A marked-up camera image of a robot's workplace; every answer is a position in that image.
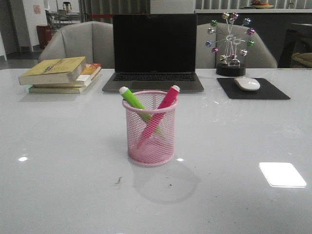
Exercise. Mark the grey right armchair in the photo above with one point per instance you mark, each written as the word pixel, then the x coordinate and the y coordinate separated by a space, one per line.
pixel 252 52

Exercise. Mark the fruit bowl on counter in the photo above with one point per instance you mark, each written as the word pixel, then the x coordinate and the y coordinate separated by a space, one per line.
pixel 258 4

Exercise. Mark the grey armchair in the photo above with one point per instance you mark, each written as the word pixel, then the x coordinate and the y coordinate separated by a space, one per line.
pixel 92 39
pixel 252 52

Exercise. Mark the grey left armchair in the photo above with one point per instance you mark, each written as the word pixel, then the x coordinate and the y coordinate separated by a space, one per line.
pixel 92 39

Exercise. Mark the black mouse pad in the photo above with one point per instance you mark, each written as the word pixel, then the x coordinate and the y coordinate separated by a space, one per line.
pixel 267 91

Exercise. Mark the pink highlighter pen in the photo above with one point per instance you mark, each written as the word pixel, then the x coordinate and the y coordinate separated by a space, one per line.
pixel 165 102

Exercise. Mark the yellow top book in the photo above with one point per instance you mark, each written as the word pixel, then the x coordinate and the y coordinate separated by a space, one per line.
pixel 50 71

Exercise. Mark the grey open laptop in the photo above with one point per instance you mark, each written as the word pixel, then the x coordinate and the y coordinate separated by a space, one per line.
pixel 154 52

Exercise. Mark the pink mesh pen holder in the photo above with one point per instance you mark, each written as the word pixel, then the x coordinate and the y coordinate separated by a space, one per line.
pixel 155 150

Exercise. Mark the pale bottom book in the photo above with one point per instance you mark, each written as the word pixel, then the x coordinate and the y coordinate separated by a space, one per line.
pixel 63 89

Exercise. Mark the orange middle book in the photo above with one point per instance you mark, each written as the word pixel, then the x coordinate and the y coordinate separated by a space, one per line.
pixel 90 72

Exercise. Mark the green highlighter pen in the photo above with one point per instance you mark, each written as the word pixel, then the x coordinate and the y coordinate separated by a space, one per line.
pixel 134 102

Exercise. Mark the brown cushion at right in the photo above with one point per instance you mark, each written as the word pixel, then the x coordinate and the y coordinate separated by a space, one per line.
pixel 302 60

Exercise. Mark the red trash bin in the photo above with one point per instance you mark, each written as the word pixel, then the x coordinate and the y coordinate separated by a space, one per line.
pixel 44 35

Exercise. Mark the ferris wheel desk ornament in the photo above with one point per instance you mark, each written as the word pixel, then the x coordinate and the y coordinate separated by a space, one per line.
pixel 229 65

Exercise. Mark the white computer mouse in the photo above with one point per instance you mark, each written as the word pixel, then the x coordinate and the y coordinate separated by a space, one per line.
pixel 247 84

